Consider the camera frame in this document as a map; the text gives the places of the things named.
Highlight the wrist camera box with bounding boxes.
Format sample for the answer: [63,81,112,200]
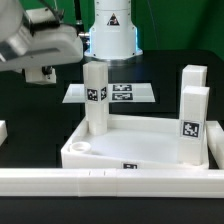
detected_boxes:
[26,7,64,29]

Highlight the white front fence bar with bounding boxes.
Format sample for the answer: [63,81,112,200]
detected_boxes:
[0,168,224,198]

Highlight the white right fence block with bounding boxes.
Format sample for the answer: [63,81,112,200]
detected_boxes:
[206,121,224,170]

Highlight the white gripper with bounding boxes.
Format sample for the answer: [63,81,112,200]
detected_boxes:
[0,25,83,75]

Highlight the white left fence block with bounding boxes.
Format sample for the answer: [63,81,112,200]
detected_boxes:
[0,120,8,146]

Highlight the black cables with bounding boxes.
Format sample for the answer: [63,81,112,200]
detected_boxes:
[39,0,91,39]

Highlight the white fence block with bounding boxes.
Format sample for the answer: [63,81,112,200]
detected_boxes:
[206,121,224,170]
[0,120,8,146]

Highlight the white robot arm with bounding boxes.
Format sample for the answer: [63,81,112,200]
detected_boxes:
[0,0,142,82]

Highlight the white desk top tray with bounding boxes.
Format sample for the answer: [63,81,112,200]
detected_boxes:
[60,114,210,170]

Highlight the fiducial marker sheet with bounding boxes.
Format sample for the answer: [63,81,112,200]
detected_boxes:
[63,83,155,103]

